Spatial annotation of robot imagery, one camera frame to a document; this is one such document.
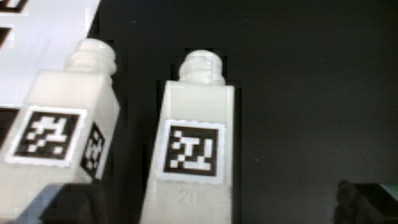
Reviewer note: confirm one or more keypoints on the white sheet with tags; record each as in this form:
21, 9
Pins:
43, 27

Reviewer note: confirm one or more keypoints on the white table leg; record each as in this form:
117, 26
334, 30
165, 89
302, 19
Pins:
188, 192
55, 147

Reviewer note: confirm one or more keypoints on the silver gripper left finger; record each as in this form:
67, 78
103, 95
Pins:
76, 206

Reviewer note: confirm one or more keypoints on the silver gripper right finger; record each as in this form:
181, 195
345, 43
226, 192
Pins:
366, 203

